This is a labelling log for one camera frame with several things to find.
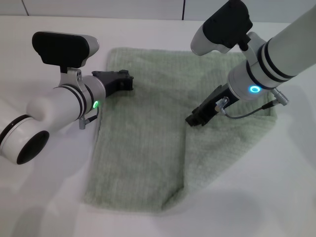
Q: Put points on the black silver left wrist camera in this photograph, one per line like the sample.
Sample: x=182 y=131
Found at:
x=61 y=48

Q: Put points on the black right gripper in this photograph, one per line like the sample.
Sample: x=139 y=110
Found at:
x=217 y=101

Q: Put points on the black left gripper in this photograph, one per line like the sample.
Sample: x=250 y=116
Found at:
x=111 y=81

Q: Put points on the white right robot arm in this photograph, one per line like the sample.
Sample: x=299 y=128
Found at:
x=276 y=61

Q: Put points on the light green ribbed towel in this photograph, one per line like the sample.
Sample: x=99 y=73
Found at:
x=148 y=138

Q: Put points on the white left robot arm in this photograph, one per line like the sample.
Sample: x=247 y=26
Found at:
x=59 y=108

